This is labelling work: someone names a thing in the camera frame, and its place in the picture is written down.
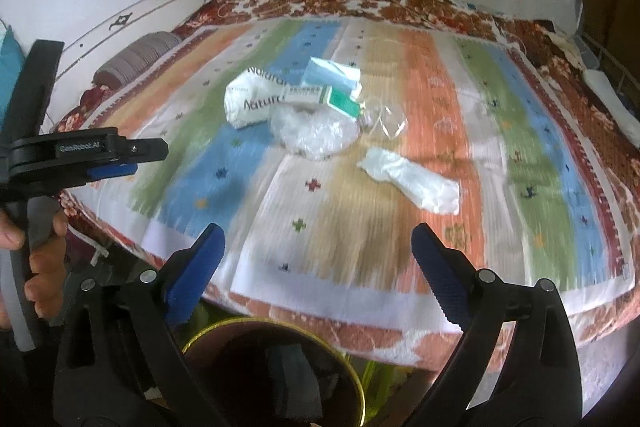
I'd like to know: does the green and white box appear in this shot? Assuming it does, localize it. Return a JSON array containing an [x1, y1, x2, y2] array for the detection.
[[282, 86, 361, 118]]

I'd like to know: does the white folded cloth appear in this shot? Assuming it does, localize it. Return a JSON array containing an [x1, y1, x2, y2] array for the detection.
[[582, 69, 633, 112]]

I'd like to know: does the clear plastic wrapper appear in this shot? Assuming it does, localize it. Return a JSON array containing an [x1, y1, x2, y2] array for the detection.
[[357, 99, 408, 140]]

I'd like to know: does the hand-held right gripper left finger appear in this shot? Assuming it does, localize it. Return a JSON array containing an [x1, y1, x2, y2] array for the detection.
[[52, 223, 236, 427]]

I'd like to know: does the dark bin with gold rim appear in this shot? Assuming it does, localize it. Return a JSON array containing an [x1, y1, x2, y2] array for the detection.
[[180, 317, 366, 427]]

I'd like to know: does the white printed plastic bag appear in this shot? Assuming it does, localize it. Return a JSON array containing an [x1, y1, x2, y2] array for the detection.
[[224, 66, 301, 131]]

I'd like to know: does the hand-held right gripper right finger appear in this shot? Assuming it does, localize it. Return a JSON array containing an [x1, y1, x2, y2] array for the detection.
[[410, 223, 586, 427]]

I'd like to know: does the blue face mask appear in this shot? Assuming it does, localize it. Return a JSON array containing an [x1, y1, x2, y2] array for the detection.
[[301, 57, 362, 95]]

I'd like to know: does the white headboard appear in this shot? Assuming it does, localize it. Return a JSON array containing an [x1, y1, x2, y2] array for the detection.
[[0, 0, 216, 132]]

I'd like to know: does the person's left hand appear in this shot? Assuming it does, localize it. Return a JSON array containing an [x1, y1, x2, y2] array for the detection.
[[0, 207, 69, 330]]

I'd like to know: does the clear plastic bag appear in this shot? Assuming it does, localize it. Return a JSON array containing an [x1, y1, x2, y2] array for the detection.
[[270, 104, 360, 160]]

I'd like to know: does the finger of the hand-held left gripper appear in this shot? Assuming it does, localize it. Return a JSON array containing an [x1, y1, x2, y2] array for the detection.
[[65, 161, 140, 188], [55, 128, 169, 168]]

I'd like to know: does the striped woven blanket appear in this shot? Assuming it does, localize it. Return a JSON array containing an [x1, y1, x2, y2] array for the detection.
[[55, 14, 638, 368]]

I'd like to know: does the grey striped pillow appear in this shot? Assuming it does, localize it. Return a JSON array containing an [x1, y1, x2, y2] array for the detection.
[[94, 32, 183, 88]]

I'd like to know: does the teal cloth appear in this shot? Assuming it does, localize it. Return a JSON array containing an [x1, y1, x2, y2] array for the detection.
[[0, 24, 26, 108]]

